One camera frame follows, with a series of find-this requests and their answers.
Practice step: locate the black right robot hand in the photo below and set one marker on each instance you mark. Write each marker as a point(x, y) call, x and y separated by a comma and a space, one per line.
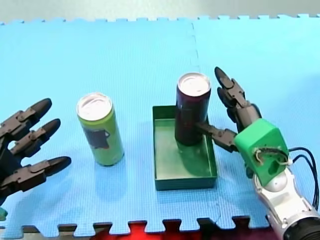
point(242, 110)

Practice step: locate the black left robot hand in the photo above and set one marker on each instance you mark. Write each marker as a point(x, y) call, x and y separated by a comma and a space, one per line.
point(15, 147)

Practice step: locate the dark purple drink can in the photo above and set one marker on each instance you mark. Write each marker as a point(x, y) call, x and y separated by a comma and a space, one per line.
point(190, 115)

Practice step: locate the green drink can dark band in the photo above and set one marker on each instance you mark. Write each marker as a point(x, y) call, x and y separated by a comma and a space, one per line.
point(102, 140)

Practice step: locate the shallow green tray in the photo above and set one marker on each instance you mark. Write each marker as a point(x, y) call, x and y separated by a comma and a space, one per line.
point(185, 183)

